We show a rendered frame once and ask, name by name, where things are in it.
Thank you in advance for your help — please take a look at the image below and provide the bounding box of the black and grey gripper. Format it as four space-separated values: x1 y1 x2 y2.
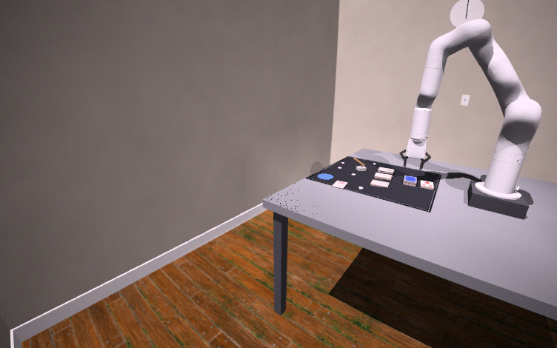
399 138 431 170

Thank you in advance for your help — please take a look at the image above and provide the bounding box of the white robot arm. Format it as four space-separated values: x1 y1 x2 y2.
410 19 541 200

